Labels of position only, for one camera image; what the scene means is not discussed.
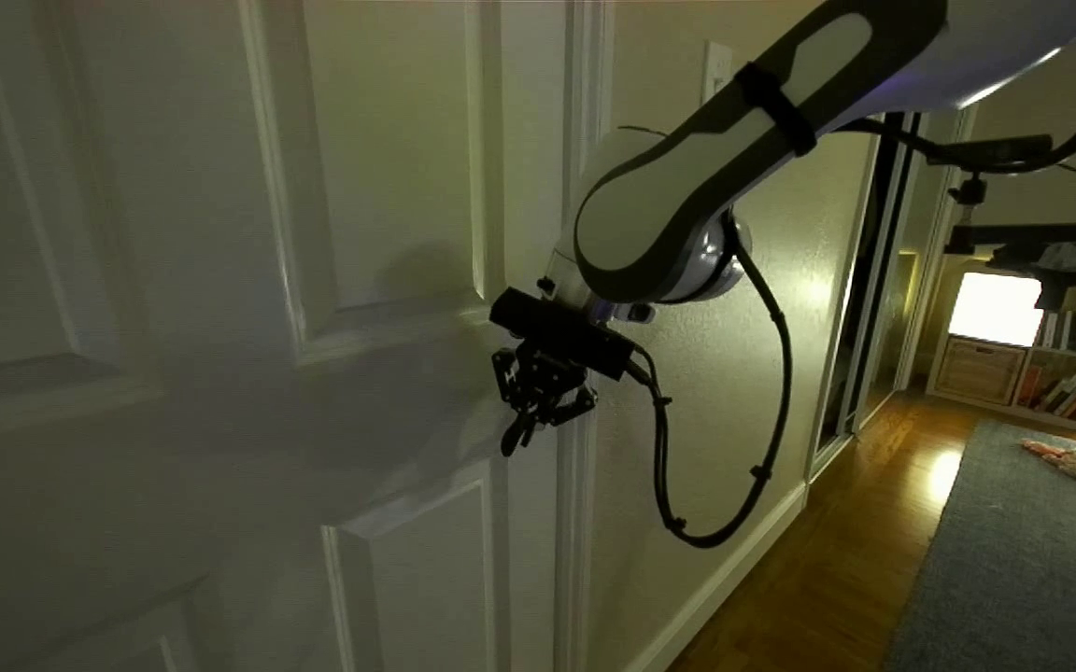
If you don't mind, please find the wooden bookshelf with books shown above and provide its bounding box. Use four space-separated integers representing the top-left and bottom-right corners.
928 263 1076 440

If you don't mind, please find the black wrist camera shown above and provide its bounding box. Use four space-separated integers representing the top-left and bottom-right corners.
486 285 641 384

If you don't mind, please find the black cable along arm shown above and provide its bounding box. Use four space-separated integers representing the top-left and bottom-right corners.
836 6 1076 179

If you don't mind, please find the black strap on arm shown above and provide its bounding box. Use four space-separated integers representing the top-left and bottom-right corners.
732 58 822 159

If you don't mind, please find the black looping cable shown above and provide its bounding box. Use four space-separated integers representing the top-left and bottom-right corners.
618 213 799 551

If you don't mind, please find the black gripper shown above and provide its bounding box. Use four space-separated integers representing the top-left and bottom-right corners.
492 341 601 460

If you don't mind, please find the white light switch plate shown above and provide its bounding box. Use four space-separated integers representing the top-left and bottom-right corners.
699 39 742 104

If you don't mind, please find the white baseboard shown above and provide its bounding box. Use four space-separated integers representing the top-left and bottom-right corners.
620 479 816 672

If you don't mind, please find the white panel door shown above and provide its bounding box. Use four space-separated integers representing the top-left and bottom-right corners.
0 0 584 672

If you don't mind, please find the sliding closet door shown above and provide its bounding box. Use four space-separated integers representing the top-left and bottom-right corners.
806 107 931 454

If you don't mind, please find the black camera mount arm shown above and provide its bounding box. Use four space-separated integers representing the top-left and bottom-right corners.
940 173 1076 289

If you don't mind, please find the white door frame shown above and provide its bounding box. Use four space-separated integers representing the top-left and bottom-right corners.
554 0 624 672

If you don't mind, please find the grey rug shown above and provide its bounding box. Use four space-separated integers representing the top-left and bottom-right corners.
880 414 1076 672

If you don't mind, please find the bright window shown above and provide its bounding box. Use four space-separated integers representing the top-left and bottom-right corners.
945 268 1051 355

